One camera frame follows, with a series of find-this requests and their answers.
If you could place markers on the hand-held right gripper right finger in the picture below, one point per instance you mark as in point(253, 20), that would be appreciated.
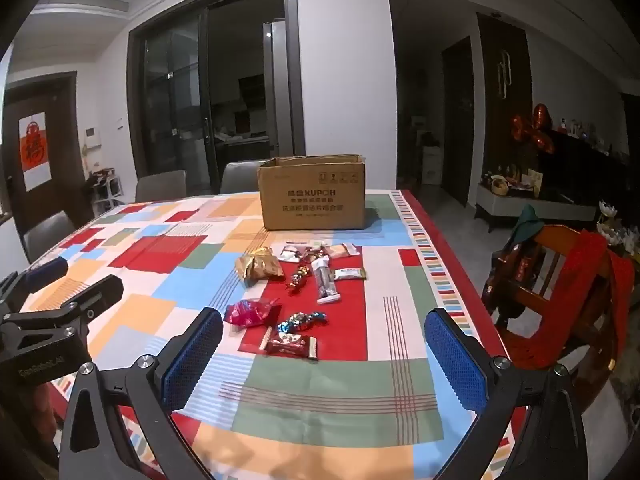
point(455, 365)

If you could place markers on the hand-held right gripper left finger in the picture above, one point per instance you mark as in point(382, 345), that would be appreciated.
point(192, 355)

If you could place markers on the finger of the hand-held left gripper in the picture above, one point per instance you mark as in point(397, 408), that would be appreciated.
point(47, 271)
point(107, 287)

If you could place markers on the purple orange foil candy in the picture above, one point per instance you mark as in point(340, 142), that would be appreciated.
point(302, 321)

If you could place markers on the gold foil candy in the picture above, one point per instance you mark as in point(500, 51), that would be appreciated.
point(300, 276)

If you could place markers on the brown cardboard box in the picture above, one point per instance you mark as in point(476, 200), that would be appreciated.
point(310, 200)

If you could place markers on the grey dining chair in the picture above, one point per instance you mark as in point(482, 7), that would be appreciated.
point(160, 187)
point(240, 177)
point(47, 235)

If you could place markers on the colourful patchwork tablecloth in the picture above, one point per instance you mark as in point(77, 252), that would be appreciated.
point(150, 310)

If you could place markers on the magenta snack packet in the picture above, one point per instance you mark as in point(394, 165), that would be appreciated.
point(250, 312)

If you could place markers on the white shoe rack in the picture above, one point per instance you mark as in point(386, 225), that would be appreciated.
point(105, 192)

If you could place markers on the dark red snack packet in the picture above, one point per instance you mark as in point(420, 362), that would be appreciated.
point(290, 344)

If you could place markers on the gold foil snack packet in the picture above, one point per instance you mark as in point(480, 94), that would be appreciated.
point(260, 267)

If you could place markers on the dark wooden door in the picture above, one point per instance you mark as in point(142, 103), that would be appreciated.
point(65, 160)

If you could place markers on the red and white door poster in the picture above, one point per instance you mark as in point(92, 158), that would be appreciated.
point(36, 152)

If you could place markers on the small white snack packet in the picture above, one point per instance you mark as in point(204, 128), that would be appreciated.
point(350, 274)

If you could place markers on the long dark snack packet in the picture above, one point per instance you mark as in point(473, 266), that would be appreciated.
point(322, 280)

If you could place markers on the red cloth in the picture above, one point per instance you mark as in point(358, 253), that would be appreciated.
point(585, 280)

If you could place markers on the green cloth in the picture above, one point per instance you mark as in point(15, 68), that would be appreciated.
point(527, 222)

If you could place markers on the wooden armchair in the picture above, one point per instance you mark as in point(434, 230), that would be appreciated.
point(555, 240)

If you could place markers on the peach snack packet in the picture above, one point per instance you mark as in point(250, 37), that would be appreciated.
point(342, 251)

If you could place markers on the green white snack packet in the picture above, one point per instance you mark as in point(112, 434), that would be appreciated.
point(316, 246)

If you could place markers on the low white sideboard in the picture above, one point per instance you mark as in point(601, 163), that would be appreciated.
point(530, 207)

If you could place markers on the fruit basket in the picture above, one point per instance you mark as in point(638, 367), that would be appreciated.
point(500, 186)

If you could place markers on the dark framed sliding glass door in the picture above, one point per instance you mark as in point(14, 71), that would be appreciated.
point(170, 100)

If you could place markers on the white box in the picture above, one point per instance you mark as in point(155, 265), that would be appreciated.
point(432, 165)

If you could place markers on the white lotus flowers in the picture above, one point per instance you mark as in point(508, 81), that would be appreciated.
point(612, 227)

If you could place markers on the red foil balloons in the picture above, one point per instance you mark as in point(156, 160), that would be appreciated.
point(530, 127)

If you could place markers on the dark hallway door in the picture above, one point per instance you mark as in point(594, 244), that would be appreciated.
point(457, 115)

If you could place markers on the white wall intercom panel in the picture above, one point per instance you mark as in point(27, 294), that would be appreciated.
point(92, 136)

